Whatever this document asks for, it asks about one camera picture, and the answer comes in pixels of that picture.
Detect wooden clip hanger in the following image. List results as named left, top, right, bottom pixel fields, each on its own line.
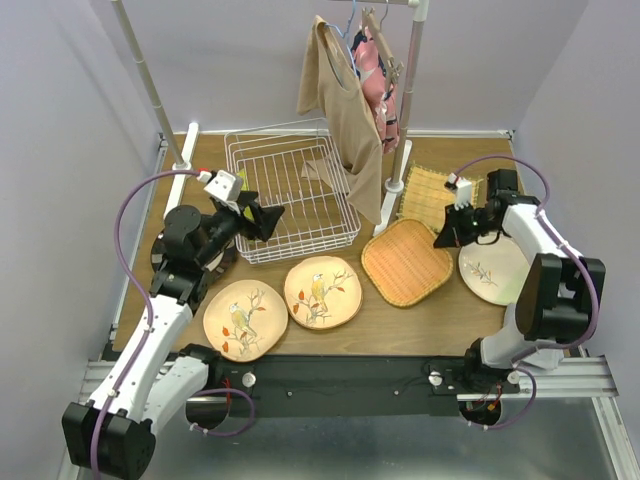
left=361, top=1, right=404, bottom=91

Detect blue wire hanger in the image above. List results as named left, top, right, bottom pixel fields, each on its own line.
left=325, top=0, right=358, bottom=77

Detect orange woven bamboo tray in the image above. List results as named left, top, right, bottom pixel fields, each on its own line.
left=361, top=218, right=453, bottom=308

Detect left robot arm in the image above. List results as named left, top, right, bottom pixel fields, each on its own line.
left=62, top=191, right=285, bottom=479

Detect green yellow woven mat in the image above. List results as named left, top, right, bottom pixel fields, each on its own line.
left=398, top=164, right=455, bottom=233

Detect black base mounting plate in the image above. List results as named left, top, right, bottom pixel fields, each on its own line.
left=164, top=344, right=521, bottom=420

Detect beige t-shirt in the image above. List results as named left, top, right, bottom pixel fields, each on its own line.
left=297, top=15, right=383, bottom=224

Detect black rimmed striped plate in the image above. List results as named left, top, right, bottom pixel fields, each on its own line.
left=150, top=231, right=238, bottom=282

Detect bird pattern plate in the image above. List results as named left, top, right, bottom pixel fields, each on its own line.
left=203, top=280, right=289, bottom=363
left=283, top=256, right=363, bottom=330

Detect pink patterned garment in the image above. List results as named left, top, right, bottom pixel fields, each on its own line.
left=351, top=27, right=399, bottom=154

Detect white wire dish rack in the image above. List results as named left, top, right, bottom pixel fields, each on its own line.
left=224, top=118, right=361, bottom=264

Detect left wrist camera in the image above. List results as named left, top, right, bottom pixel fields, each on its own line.
left=197, top=170, right=244, bottom=202

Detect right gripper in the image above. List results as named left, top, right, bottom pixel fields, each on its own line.
left=435, top=201, right=499, bottom=248

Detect white clothes rack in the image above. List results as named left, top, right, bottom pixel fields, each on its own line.
left=111, top=0, right=430, bottom=236

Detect right bird pattern plate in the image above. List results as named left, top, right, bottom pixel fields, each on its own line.
left=283, top=256, right=363, bottom=330

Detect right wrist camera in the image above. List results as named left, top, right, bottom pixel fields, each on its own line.
left=444, top=173, right=474, bottom=210

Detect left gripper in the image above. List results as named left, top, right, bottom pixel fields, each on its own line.
left=196, top=190, right=286, bottom=267

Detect grey folded cloth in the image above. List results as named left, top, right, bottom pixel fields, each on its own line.
left=524, top=349, right=564, bottom=370

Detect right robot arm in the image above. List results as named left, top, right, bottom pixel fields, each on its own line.
left=434, top=169, right=606, bottom=392

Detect white leaf pattern plate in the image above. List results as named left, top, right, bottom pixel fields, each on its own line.
left=458, top=233, right=529, bottom=306

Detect left bird pattern plate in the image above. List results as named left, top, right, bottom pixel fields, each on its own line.
left=203, top=280, right=289, bottom=363

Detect green polka dot plate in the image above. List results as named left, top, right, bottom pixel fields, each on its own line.
left=237, top=169, right=254, bottom=222

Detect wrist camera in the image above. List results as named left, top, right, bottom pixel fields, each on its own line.
left=197, top=170, right=244, bottom=202
left=444, top=173, right=474, bottom=210

